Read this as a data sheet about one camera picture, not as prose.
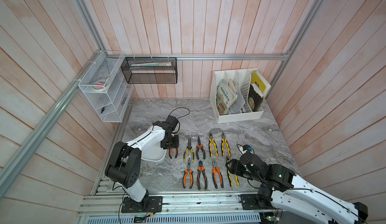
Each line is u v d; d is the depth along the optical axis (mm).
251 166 529
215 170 836
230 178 801
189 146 929
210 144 934
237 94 949
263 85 918
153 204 730
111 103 777
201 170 836
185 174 817
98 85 732
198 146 928
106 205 750
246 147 682
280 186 492
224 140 954
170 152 858
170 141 760
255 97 979
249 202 728
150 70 1050
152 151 857
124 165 457
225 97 999
